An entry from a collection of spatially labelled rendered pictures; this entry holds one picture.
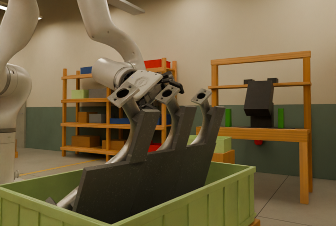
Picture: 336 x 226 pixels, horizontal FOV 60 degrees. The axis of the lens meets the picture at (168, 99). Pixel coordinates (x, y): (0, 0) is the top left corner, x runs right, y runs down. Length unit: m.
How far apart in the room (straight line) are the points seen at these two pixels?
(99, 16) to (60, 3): 8.41
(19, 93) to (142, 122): 0.66
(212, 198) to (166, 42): 6.00
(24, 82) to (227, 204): 0.79
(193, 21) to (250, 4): 1.21
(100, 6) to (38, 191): 0.56
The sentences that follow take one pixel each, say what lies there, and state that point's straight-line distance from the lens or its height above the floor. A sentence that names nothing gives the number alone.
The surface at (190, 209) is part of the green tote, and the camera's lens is 0.67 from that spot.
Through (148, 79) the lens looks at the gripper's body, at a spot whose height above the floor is 1.22.
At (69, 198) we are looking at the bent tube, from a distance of 0.65.
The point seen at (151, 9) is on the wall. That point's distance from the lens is 7.08.
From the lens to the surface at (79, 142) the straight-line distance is 7.45.
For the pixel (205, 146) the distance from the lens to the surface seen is 0.89.
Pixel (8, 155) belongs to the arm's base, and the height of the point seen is 0.99.
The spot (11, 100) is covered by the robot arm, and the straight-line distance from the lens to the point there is 1.16.
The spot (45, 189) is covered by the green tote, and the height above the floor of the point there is 0.93.
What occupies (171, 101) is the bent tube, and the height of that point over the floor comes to 1.16.
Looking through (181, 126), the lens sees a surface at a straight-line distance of 0.73.
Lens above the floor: 1.14
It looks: 2 degrees up
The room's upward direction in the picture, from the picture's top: straight up
